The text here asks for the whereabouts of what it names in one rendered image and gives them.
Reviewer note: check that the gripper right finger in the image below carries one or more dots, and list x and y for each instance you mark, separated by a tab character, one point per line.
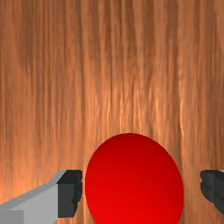
214	189

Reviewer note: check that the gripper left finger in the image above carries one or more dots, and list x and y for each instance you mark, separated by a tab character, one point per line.
38	201

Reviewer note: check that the red ball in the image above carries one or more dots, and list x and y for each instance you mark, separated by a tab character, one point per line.
134	180

